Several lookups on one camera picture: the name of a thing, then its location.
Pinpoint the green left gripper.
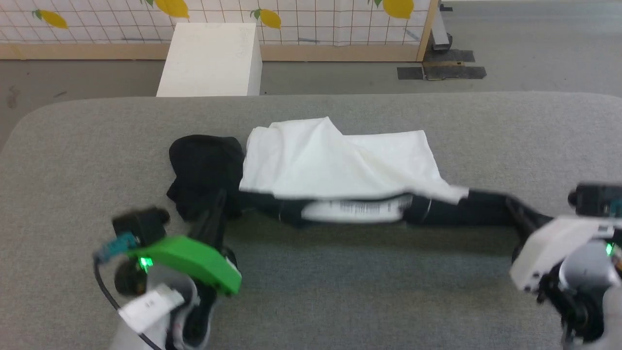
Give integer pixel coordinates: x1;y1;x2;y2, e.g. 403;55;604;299
127;192;242;297

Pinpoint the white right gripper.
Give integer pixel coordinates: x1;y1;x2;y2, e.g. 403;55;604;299
505;196;622;293

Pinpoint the white and black shirt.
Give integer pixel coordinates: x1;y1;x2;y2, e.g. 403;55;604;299
166;116;521;229

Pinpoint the white rectangular box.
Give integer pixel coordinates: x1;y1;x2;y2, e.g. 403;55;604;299
156;22;263;97

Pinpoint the grey metal screen foot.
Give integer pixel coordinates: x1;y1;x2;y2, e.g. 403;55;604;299
430;0;453;52

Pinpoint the left arm black teal cable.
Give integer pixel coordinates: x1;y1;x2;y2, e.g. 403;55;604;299
93;232;162;350

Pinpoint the lemon print wooden frame screen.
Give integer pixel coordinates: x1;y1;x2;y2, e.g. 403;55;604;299
0;0;440;63

